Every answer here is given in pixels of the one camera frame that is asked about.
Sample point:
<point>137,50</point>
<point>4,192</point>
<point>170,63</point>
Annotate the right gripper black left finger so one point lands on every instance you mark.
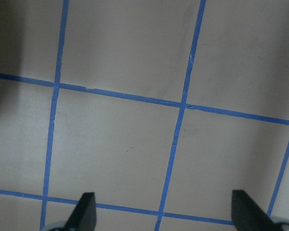
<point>83,217</point>

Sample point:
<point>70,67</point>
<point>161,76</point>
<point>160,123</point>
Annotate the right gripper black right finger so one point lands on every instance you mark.
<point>246,215</point>

